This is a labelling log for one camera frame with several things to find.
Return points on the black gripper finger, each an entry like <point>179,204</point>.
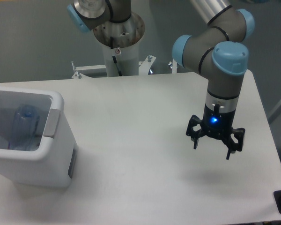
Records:
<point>234,140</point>
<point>195,130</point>

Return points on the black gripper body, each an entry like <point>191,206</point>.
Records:
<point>218,126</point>

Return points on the clear plastic water bottle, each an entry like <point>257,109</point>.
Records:
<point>24,126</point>

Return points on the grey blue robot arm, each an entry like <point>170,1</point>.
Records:
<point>217,54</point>

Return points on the white trash can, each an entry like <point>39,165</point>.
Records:
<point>37,145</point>

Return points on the white pedestal base bracket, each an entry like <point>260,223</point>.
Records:
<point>116,66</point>

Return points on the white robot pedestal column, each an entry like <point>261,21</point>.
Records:
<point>121,39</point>

